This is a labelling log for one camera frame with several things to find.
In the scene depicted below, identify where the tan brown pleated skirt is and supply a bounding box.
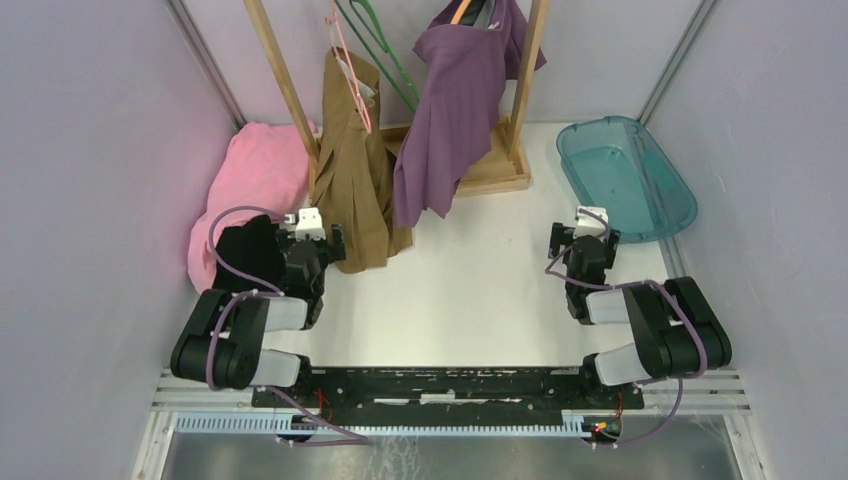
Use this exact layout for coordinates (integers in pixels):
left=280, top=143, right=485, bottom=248
left=312, top=49, right=413, bottom=274

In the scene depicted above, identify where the pink thin hanger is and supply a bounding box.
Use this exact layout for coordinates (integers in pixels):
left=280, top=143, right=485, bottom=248
left=325, top=1, right=375, bottom=134

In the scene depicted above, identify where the purple garment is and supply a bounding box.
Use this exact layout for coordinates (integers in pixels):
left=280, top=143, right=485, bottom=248
left=393, top=1, right=528, bottom=227

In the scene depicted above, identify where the orange wavy hanger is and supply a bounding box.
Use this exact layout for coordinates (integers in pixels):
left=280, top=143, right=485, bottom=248
left=450, top=0, right=472, bottom=25

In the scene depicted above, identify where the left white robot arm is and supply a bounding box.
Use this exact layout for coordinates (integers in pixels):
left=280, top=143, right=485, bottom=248
left=170, top=224, right=346, bottom=407

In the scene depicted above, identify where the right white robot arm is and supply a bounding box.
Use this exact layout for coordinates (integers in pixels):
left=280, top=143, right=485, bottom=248
left=545, top=222, right=733, bottom=408

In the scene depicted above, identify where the green hanger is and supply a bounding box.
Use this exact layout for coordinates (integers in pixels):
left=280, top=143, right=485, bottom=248
left=334, top=0, right=420, bottom=112

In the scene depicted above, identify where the black garment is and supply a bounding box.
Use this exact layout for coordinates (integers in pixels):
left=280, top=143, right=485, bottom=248
left=212, top=215, right=284, bottom=292

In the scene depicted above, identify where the pink garment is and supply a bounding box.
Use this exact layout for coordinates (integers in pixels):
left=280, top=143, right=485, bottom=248
left=187, top=122, right=309, bottom=292

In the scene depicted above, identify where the teal plastic bin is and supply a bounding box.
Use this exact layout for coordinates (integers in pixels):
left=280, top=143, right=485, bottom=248
left=556, top=116, right=698, bottom=244

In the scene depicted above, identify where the wooden clothes rack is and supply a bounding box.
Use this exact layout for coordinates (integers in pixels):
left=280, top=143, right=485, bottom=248
left=243, top=0, right=552, bottom=199

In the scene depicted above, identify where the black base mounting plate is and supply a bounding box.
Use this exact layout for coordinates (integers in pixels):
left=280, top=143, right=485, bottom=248
left=283, top=367, right=645, bottom=427

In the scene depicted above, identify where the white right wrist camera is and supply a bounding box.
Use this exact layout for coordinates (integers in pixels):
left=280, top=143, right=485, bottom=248
left=573, top=206, right=610, bottom=239

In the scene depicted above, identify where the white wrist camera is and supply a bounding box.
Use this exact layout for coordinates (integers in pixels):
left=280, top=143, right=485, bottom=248
left=573, top=206, right=610, bottom=239
left=281, top=207, right=327, bottom=241

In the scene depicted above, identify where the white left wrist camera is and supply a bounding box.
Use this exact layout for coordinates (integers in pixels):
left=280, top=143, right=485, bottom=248
left=281, top=207, right=327, bottom=241

